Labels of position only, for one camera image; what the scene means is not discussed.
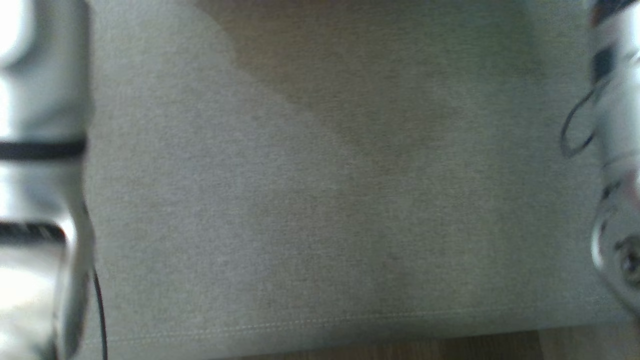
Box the thin black cable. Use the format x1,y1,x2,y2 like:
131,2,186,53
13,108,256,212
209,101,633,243
560,82,608,159

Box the black cable with teal plug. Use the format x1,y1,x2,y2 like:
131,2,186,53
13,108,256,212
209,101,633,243
91,267,109,360

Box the grey sofa seat cushion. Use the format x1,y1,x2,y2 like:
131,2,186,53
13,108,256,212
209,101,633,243
75,0,640,360

